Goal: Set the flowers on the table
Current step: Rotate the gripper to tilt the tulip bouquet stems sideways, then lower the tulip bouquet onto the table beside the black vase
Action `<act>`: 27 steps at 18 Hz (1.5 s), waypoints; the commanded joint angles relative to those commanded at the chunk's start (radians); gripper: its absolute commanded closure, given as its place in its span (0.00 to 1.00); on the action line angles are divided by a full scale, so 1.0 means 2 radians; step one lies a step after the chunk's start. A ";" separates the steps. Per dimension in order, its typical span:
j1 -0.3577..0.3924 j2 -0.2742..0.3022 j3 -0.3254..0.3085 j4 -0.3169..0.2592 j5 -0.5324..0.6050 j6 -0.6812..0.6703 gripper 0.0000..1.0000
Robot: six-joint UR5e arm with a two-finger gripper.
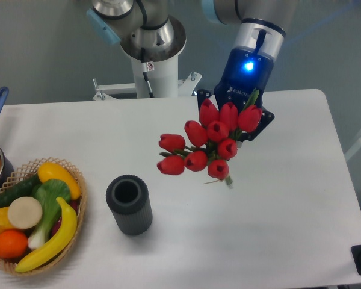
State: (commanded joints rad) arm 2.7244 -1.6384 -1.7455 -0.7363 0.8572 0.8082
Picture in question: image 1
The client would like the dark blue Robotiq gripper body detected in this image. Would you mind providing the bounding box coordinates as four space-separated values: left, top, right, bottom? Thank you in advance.
214 18 286 111

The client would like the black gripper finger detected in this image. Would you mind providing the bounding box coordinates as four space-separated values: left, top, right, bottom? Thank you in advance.
236 105 275 142
197 89 216 118

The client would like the red tulip bouquet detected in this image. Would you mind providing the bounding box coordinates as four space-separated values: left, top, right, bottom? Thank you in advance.
157 89 263 188

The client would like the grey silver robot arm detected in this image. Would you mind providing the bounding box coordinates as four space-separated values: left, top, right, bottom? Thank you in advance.
87 1 297 110

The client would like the dark grey ribbed vase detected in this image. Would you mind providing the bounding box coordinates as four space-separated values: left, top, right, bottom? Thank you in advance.
106 175 153 236

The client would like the red fruit in basket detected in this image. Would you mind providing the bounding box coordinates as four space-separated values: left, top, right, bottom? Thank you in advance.
50 200 79 237

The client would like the yellow squash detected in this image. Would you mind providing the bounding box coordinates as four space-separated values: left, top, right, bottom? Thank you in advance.
37 162 81 200

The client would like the green bok choy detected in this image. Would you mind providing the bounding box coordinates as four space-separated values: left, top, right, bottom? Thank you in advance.
28 179 71 250

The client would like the yellow banana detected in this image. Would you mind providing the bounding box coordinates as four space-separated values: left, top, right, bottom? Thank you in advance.
15 197 78 273

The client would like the green cucumber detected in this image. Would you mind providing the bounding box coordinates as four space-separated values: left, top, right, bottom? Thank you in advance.
0 175 41 208

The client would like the beige round slice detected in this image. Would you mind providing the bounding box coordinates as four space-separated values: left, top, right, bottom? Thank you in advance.
7 197 43 229

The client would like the orange fruit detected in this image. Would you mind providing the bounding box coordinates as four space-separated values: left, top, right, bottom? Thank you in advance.
0 229 28 259

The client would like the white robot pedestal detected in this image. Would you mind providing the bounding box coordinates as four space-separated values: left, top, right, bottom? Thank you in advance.
93 55 202 101

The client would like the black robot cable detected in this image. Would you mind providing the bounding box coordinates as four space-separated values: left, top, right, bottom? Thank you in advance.
140 47 155 99

